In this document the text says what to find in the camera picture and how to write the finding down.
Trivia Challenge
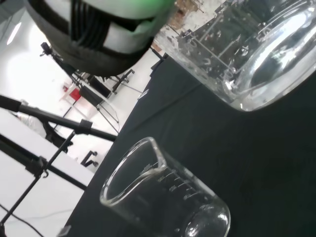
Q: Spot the black wheeled stand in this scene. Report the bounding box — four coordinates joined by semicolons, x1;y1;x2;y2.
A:
78;69;136;106

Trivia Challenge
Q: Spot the black tripod with camera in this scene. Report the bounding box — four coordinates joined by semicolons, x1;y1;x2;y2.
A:
40;42;122;133

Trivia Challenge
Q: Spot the clear graduated glass beaker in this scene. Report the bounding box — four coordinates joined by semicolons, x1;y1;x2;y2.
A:
99;137;232;237

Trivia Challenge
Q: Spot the red and white box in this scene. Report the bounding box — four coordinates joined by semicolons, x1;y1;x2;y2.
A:
60;83;82;103

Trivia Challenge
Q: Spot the black bench cloth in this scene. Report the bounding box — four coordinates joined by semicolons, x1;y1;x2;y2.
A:
57;49;316;237

